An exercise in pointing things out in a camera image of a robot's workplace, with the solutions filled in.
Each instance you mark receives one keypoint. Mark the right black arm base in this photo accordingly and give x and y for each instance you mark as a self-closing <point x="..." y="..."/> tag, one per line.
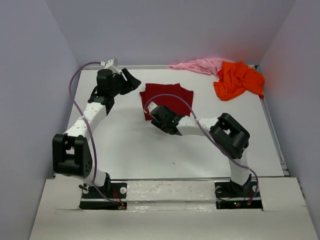
<point x="231" y="196"/>

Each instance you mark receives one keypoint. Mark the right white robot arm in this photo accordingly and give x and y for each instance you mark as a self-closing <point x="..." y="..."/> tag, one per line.
<point x="231" y="138"/>

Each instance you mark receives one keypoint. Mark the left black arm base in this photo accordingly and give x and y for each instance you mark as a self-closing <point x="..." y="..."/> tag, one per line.
<point x="111" y="197"/>

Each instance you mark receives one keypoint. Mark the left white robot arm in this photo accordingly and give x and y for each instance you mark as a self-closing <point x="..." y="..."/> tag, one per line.
<point x="71" y="154"/>

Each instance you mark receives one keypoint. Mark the pink t shirt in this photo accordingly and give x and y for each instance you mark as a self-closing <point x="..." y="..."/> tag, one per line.
<point x="208" y="66"/>

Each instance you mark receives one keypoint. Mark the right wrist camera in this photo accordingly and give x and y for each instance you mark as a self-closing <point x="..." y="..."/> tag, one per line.
<point x="150" y="107"/>

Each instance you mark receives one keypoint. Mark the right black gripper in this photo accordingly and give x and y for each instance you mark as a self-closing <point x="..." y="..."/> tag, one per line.
<point x="158" y="124"/>

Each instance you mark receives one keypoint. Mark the dark red t shirt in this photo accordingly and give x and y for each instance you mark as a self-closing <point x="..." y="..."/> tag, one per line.
<point x="173" y="103"/>

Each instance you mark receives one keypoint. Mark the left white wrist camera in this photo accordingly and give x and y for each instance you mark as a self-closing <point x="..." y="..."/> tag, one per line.
<point x="111" y="64"/>

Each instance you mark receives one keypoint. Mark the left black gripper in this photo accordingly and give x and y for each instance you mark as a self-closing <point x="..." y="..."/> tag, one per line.
<point x="130" y="85"/>

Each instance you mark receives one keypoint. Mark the orange t shirt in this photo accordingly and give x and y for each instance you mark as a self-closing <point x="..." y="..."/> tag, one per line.
<point x="235" y="78"/>

